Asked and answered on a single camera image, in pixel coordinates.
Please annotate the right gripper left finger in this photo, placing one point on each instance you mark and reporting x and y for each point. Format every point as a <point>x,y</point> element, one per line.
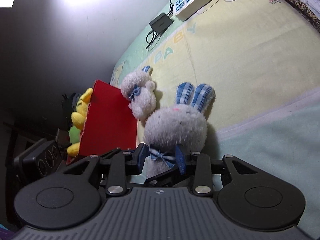
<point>124,164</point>

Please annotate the green bean plush toy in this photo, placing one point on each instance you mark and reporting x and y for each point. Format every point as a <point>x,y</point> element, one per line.
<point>74,135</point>

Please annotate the black power adapter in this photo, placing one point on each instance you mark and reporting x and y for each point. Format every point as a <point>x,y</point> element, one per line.
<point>161,23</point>

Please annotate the white rabbit plush blue ears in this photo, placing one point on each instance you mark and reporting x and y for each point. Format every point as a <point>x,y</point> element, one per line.
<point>183,123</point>

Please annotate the yellow tiger plush toy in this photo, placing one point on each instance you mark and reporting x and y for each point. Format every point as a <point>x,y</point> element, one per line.
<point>78,118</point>

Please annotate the red cardboard box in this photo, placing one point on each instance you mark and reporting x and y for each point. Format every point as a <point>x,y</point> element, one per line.
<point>109,124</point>

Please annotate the baby print bed sheet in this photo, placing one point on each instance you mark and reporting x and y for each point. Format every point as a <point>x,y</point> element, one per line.
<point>262,59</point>

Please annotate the white rabbit plush blue bow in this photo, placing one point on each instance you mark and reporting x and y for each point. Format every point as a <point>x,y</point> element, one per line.
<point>138,88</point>

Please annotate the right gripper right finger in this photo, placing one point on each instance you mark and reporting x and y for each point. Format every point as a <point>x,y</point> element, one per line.
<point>197,167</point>

